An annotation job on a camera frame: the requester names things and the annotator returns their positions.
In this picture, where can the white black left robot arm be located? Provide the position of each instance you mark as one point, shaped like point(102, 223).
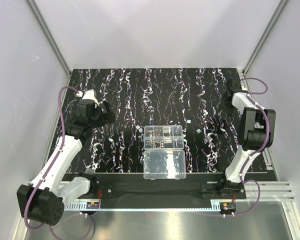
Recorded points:
point(44, 200)

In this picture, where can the aluminium frame profile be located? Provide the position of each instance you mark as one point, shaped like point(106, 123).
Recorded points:
point(48, 36)

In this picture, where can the clear plastic organizer box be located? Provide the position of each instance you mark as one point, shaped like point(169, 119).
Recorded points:
point(164, 156)

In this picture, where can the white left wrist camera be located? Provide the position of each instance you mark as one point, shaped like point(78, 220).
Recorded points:
point(88, 95)

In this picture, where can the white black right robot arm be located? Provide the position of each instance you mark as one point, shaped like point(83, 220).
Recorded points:
point(255, 134)

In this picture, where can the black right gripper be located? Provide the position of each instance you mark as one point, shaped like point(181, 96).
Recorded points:
point(225, 106)

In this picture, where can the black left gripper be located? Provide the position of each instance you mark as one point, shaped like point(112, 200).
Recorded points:
point(108, 114)

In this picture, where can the grey cable duct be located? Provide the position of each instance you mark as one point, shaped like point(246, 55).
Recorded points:
point(108, 205)

